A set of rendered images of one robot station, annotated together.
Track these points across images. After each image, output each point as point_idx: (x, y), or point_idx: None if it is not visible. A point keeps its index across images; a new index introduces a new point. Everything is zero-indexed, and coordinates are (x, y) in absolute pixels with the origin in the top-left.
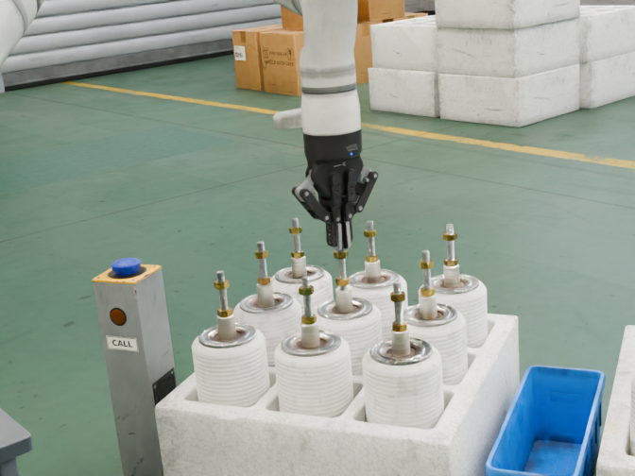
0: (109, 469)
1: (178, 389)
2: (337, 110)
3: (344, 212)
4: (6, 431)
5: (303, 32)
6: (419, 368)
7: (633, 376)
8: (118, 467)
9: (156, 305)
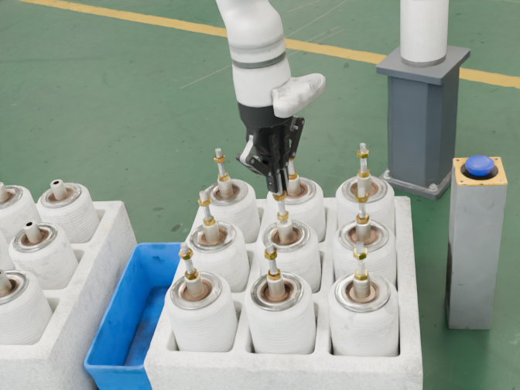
0: (509, 309)
1: (406, 213)
2: None
3: (268, 162)
4: (390, 65)
5: None
6: None
7: (73, 279)
8: (504, 313)
9: (453, 200)
